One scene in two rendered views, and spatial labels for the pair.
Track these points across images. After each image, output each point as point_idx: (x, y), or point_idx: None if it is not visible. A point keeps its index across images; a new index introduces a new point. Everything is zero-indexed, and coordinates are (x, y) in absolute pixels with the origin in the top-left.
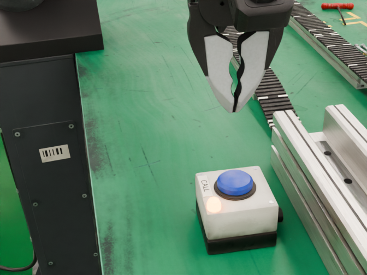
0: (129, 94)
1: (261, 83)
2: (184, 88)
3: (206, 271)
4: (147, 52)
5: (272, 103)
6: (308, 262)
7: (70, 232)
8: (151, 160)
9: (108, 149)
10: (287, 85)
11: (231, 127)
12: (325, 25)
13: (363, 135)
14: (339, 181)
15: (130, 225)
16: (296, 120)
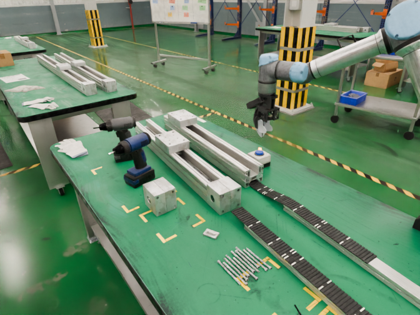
0: (342, 197)
1: (288, 199)
2: (325, 206)
3: None
4: (384, 230)
5: (277, 194)
6: None
7: None
8: (297, 174)
9: (313, 174)
10: (284, 219)
11: (285, 190)
12: (298, 269)
13: (235, 162)
14: (236, 151)
15: (281, 160)
16: (255, 163)
